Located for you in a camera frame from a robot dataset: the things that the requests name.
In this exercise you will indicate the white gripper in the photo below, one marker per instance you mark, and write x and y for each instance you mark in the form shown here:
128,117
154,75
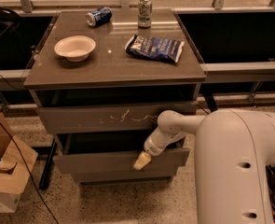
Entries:
151,146

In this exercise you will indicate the grey drawer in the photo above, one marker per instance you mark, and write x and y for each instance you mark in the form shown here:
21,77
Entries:
118,176
107,118
114,152

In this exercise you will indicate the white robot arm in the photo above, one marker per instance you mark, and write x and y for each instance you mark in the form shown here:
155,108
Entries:
232,149

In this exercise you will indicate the grey bottom drawer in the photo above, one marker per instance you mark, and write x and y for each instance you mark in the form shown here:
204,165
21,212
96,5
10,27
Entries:
118,176

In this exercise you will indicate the grey top drawer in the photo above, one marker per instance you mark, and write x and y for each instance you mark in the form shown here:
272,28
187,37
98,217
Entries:
107,118

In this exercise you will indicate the grey drawer cabinet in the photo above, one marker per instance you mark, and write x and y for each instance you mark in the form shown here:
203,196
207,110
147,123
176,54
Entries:
110,76

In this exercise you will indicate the black metal stand leg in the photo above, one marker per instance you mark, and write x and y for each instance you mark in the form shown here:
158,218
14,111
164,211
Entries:
45,177

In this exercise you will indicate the blue chip bag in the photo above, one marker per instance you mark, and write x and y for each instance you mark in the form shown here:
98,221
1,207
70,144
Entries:
154,48

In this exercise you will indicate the white bowl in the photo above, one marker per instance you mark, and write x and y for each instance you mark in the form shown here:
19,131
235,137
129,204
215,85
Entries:
75,48

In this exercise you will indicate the cardboard box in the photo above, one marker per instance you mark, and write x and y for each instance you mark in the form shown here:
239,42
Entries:
17,161

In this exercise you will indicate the green white soda can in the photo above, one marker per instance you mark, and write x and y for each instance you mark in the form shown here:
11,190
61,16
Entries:
144,13

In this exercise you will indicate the blue soda can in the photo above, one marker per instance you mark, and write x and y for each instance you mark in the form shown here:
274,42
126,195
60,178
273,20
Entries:
99,16

